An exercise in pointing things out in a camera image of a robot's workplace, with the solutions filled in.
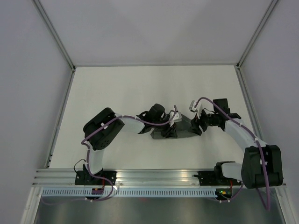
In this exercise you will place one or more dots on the aluminium front rail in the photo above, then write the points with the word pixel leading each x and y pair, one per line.
pixel 128 178

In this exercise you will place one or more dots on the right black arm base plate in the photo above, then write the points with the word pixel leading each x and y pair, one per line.
pixel 209 178

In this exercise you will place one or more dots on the white slotted cable duct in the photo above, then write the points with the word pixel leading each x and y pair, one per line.
pixel 132 192

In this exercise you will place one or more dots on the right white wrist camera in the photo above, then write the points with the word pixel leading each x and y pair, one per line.
pixel 196 107

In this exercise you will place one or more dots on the left aluminium frame post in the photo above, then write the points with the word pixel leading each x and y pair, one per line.
pixel 47 21

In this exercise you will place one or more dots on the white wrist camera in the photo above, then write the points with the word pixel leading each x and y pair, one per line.
pixel 175 116
pixel 196 107

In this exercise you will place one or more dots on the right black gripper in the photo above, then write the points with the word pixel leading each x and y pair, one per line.
pixel 195 123

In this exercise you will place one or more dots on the aluminium frame post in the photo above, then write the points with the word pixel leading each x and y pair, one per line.
pixel 267 14
pixel 47 21

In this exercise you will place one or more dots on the grey cloth napkin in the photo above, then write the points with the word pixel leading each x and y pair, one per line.
pixel 182 129

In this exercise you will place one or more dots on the right aluminium frame post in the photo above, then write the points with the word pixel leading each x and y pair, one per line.
pixel 267 14

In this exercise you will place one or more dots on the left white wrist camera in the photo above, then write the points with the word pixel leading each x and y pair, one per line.
pixel 175 116

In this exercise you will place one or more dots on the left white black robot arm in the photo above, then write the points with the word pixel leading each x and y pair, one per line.
pixel 102 129

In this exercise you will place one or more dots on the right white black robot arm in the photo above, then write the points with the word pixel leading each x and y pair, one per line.
pixel 261 165

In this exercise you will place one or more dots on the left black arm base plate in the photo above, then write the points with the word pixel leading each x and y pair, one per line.
pixel 84 179

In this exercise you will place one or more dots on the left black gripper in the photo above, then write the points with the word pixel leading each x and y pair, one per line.
pixel 170 131

